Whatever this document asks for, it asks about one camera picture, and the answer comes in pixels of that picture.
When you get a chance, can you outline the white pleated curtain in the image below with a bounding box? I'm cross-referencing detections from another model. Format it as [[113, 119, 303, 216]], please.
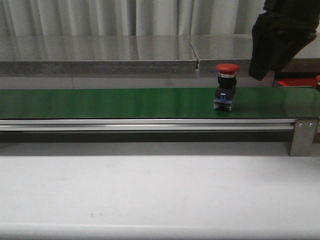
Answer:
[[0, 0, 264, 37]]

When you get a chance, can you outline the grey stone slab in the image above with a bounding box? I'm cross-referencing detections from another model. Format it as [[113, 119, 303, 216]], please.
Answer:
[[0, 36, 198, 75], [190, 34, 320, 74]]

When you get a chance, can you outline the green conveyor belt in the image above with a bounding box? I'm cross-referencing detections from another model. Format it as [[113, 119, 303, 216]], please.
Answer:
[[0, 87, 320, 120]]

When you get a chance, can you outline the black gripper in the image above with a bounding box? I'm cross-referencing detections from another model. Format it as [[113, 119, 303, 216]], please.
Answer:
[[248, 0, 320, 81]]

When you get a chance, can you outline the red mushroom push button switch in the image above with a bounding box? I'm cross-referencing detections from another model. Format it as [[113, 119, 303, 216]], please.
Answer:
[[315, 75, 320, 91]]

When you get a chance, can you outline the aluminium conveyor side rail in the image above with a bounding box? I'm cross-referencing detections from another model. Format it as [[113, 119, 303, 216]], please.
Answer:
[[0, 118, 296, 132]]

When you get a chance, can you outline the steel conveyor support bracket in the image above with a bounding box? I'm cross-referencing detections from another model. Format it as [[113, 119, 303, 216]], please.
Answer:
[[289, 118, 318, 157]]

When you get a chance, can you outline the red plastic tray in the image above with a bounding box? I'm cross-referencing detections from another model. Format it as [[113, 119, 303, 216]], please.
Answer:
[[277, 78, 317, 88]]

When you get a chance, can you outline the left grey stone slab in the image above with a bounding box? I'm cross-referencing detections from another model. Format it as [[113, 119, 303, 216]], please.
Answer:
[[0, 36, 198, 75]]

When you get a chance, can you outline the right grey stone slab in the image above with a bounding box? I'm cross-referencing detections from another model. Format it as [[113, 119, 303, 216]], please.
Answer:
[[190, 34, 320, 74]]

